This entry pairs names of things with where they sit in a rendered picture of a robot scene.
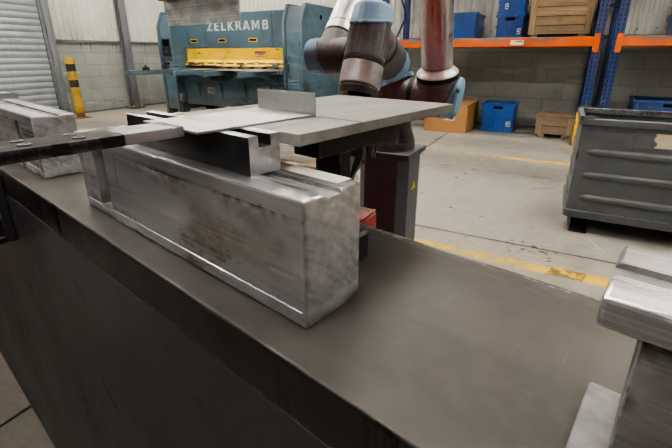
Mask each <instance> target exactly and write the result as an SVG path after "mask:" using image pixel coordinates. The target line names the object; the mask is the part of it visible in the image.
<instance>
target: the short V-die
mask: <svg viewBox="0 0 672 448"><path fill-rule="evenodd" d="M146 114H147V115H146ZM146 114H140V113H135V112H132V113H126V116H127V122H128V126H133V125H141V124H146V123H143V121H145V120H154V119H164V118H173V117H178V116H181V115H178V114H172V113H166V112H160V111H155V110H152V111H146ZM184 135H185V136H184V137H179V138H172V139H166V140H160V141H154V142H147V143H141V144H140V145H143V146H146V147H150V148H153V149H157V150H160V151H164V152H167V153H170V154H174V155H177V156H181V157H184V158H188V159H191V160H195V161H198V162H201V163H205V164H208V165H212V166H215V167H219V168H222V169H225V170H229V171H232V172H236V173H239V174H243V175H246V176H249V177H253V176H256V175H260V174H264V173H267V172H271V171H275V170H278V169H281V166H280V144H279V132H275V133H267V132H261V131H256V130H250V129H245V128H239V129H232V130H225V131H219V132H212V133H205V134H198V135H196V134H192V133H187V132H184Z"/></svg>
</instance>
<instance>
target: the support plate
mask: <svg viewBox="0 0 672 448"><path fill-rule="evenodd" d="M245 107H251V108H257V107H258V104H254V105H245V106H243V107H228V108H219V109H210V110H201V111H192V112H183V113H176V114H178V115H186V116H190V115H199V114H207V113H215V112H224V111H232V110H241V109H249V108H245ZM452 108H453V104H447V103H435V102H422V101H410V100H397V99H385V98H372V97H360V96H347V95H335V96H326V97H317V98H316V116H322V118H315V116H314V117H308V118H301V119H295V120H289V121H283V122H276V123H270V124H264V125H257V126H251V127H255V128H261V129H267V130H273V131H278V132H279V141H280V143H282V144H287V145H292V146H297V147H301V146H306V145H310V144H314V143H319V142H323V141H327V140H332V139H336V138H341V137H345V136H349V135H354V134H358V133H362V132H367V131H371V130H375V129H380V128H384V127H389V126H393V125H397V124H402V123H406V122H410V121H415V120H419V119H424V118H428V117H432V116H437V115H441V114H445V113H450V112H452ZM323 117H330V118H323ZM331 118H338V119H331ZM339 119H346V120H354V121H362V122H354V121H346V120H339Z"/></svg>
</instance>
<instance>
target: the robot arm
mask: <svg viewBox="0 0 672 448"><path fill-rule="evenodd" d="M393 13H394V12H393V9H392V7H391V6H390V5H389V4H388V3H386V2H384V1H382V0H337V2H336V4H335V7H334V9H333V11H332V14H331V16H330V18H329V20H328V23H327V25H326V27H325V30H324V32H323V34H322V37H321V38H315V39H310V40H309V41H307V43H306V44H305V47H304V51H303V59H304V63H305V66H306V68H307V69H308V71H309V72H311V73H313V74H320V75H340V79H339V84H340V85H339V89H338V94H339V95H347V96H360V97H372V98H385V99H397V100H410V101H422V102H435V103H447V104H453V108H452V112H450V113H445V114H441V115H437V116H432V117H433V118H439V119H441V118H453V117H455V116H456V115H457V113H458V111H459V109H460V106H461V103H462V99H463V95H464V89H465V79H464V78H462V77H459V70H458V68H457V67H455V66H454V65H453V41H454V0H420V28H421V60H422V67H421V68H420V70H419V71H418V72H417V76H414V72H413V71H410V72H408V70H409V66H410V58H409V55H408V53H407V51H406V49H405V47H404V46H403V45H402V44H401V43H400V42H399V40H398V39H397V38H396V37H395V35H394V33H393V32H392V30H391V26H392V24H393ZM414 149H415V139H414V135H413V131H412V127H411V121H410V122H406V123H402V124H397V125H394V128H393V139H392V140H388V141H384V142H381V143H377V144H373V145H370V146H366V147H362V148H359V149H355V150H351V163H350V178H352V179H351V180H353V181H358V182H359V176H358V174H357V171H358V170H359V169H360V167H361V166H362V165H363V163H364V161H365V158H366V157H367V153H368V152H370V153H369V156H370V157H373V158H375V157H376V151H379V152H390V153H398V152H408V151H412V150H414ZM372 150H374V151H372Z"/></svg>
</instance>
